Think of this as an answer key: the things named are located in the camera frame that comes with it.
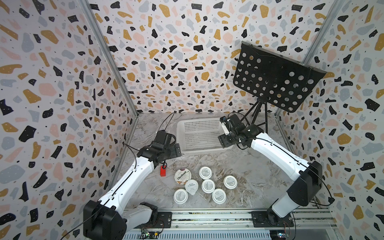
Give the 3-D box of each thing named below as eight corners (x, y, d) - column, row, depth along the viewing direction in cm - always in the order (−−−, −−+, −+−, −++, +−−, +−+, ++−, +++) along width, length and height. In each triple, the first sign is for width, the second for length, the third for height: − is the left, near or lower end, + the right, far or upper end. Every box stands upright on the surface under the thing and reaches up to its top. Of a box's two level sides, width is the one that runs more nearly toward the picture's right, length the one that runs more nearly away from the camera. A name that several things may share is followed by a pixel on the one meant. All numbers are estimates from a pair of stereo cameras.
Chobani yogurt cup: (181, 189, 86) (180, 185, 81) (173, 177, 90) (172, 173, 86) (193, 180, 89) (193, 176, 85) (185, 169, 94) (184, 165, 89)
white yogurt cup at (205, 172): (199, 183, 88) (199, 177, 82) (199, 171, 93) (199, 166, 87) (211, 183, 88) (212, 177, 82) (211, 172, 93) (212, 166, 87)
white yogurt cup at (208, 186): (199, 191, 85) (199, 186, 79) (205, 181, 89) (206, 176, 83) (209, 198, 83) (210, 194, 77) (215, 188, 86) (217, 183, 80)
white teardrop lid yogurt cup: (183, 189, 86) (182, 185, 80) (190, 180, 89) (190, 176, 84) (193, 198, 83) (193, 194, 78) (200, 188, 86) (200, 184, 81)
